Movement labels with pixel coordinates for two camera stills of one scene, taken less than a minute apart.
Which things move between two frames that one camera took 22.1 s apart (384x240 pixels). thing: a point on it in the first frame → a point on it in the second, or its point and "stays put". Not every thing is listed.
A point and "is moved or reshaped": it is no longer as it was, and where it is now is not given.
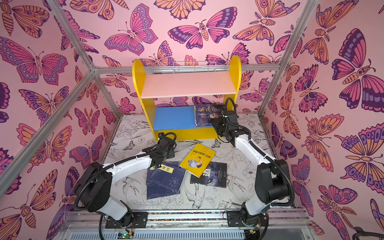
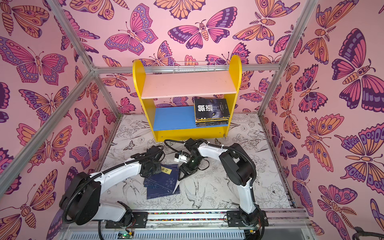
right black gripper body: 218,119 → 188,166
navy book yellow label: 168,177 stays put
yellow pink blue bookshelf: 170,97 stays put
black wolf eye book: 215,175 → 211,108
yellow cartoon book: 197,159 is moved or reshaped
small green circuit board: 125,235 stays put
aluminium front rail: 82,219 stays put
